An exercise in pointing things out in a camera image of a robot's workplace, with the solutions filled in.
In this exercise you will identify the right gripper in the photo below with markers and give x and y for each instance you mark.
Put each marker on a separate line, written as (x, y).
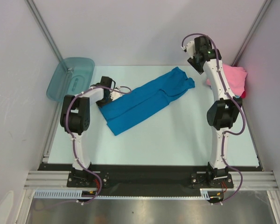
(196, 66)

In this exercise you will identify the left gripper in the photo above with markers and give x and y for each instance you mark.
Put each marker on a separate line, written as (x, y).
(100, 104)

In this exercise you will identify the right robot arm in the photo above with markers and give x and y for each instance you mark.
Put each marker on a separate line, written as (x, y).
(224, 112)

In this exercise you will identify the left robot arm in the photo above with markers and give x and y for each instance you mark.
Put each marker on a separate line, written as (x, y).
(76, 116)

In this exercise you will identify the pink folded t-shirt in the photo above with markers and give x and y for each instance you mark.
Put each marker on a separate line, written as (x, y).
(236, 78)

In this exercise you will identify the teal translucent plastic bin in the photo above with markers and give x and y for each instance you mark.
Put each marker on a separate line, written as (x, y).
(72, 76)

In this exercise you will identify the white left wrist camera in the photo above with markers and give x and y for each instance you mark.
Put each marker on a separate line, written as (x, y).
(117, 93)

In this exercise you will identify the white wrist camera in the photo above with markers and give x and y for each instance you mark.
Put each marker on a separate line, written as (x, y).
(189, 49)
(117, 93)

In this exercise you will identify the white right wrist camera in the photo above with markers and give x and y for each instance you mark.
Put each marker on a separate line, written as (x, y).
(189, 49)

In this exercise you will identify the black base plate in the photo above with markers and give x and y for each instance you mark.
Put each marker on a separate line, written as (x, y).
(144, 180)

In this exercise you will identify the right aluminium frame post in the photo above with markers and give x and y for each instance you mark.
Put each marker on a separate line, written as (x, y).
(252, 31)

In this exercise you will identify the aluminium frame post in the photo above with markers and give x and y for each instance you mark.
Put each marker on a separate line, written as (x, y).
(44, 28)
(252, 31)

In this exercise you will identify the white slotted cable duct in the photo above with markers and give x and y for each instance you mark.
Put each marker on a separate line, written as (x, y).
(85, 195)

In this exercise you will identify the left aluminium frame post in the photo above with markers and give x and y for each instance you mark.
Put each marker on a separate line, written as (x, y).
(44, 28)

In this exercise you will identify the aluminium front rail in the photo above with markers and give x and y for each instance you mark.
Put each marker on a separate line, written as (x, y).
(256, 181)

